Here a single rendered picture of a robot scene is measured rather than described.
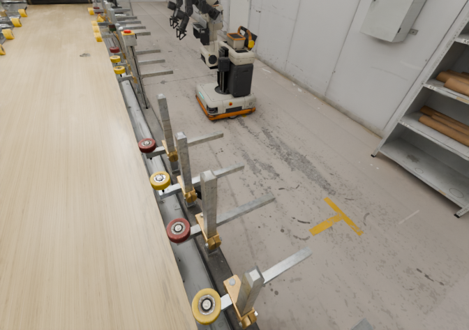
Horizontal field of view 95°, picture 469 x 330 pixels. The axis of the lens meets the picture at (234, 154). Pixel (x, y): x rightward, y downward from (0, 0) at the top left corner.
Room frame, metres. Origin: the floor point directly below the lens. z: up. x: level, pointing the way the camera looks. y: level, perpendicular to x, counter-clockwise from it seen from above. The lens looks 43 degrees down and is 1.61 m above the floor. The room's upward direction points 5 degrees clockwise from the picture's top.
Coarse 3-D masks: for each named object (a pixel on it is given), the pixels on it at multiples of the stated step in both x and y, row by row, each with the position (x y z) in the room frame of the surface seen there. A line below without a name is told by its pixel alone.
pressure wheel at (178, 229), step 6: (174, 222) 0.38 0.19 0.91; (180, 222) 0.38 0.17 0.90; (186, 222) 0.38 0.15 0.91; (168, 228) 0.36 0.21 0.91; (174, 228) 0.36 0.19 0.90; (180, 228) 0.36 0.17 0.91; (186, 228) 0.36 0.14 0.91; (168, 234) 0.33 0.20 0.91; (174, 234) 0.34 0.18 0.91; (180, 234) 0.34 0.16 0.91; (186, 234) 0.34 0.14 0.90; (174, 240) 0.32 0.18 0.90; (180, 240) 0.32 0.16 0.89
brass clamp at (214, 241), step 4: (196, 216) 0.44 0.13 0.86; (196, 220) 0.43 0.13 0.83; (200, 220) 0.42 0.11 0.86; (200, 224) 0.41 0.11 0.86; (200, 228) 0.39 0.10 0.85; (204, 232) 0.38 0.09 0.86; (216, 232) 0.38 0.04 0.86; (204, 236) 0.36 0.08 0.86; (212, 236) 0.36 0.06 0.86; (216, 236) 0.37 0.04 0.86; (204, 240) 0.36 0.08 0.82; (208, 240) 0.35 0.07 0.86; (212, 240) 0.35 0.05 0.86; (216, 240) 0.35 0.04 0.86; (220, 240) 0.36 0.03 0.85; (208, 244) 0.34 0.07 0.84; (212, 244) 0.34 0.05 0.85; (216, 244) 0.34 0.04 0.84; (220, 244) 0.35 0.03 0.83; (212, 248) 0.34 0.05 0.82
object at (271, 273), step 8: (304, 248) 0.36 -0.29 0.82; (296, 256) 0.33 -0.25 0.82; (304, 256) 0.34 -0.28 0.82; (280, 264) 0.30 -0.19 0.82; (288, 264) 0.30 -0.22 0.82; (296, 264) 0.31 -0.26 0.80; (264, 272) 0.27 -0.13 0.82; (272, 272) 0.27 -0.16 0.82; (280, 272) 0.27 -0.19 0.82; (224, 296) 0.19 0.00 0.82; (224, 304) 0.17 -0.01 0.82
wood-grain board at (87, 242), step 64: (0, 64) 1.55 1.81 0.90; (64, 64) 1.64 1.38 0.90; (0, 128) 0.81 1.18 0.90; (64, 128) 0.85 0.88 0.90; (128, 128) 0.90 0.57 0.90; (0, 192) 0.45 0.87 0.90; (64, 192) 0.47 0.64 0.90; (128, 192) 0.50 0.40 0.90; (0, 256) 0.23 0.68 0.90; (64, 256) 0.24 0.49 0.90; (128, 256) 0.26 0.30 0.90; (0, 320) 0.08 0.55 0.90; (64, 320) 0.09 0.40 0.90; (128, 320) 0.10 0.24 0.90; (192, 320) 0.11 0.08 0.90
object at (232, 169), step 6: (240, 162) 0.80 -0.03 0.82; (222, 168) 0.74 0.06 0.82; (228, 168) 0.75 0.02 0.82; (234, 168) 0.75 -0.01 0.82; (240, 168) 0.76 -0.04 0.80; (216, 174) 0.70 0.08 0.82; (222, 174) 0.71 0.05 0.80; (192, 180) 0.65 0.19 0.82; (198, 180) 0.65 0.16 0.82; (168, 186) 0.60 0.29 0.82; (174, 186) 0.61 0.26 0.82; (180, 186) 0.61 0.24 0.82; (162, 192) 0.57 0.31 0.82; (168, 192) 0.57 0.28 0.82; (174, 192) 0.59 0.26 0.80; (162, 198) 0.55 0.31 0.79
